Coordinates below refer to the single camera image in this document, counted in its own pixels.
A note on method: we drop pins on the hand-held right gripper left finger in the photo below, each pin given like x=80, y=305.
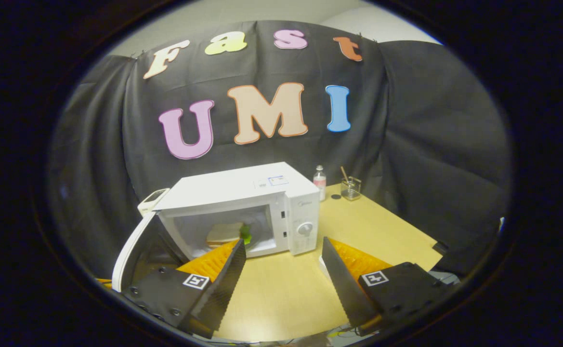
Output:
x=223, y=284

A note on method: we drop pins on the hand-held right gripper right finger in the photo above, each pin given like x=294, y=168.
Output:
x=346, y=289

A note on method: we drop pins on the lettuce sandwich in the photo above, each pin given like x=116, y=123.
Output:
x=223, y=233

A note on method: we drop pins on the white microwave oven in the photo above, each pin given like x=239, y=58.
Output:
x=233, y=190

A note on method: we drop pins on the clear glass cup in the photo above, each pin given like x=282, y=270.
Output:
x=351, y=190

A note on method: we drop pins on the small pink label bottle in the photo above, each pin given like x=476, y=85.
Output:
x=320, y=185

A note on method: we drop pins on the white toaster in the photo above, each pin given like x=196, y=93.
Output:
x=153, y=197

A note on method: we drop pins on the wooden stick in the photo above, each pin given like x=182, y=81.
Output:
x=344, y=173

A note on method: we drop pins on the black backdrop cloth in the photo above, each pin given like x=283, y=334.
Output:
x=430, y=144

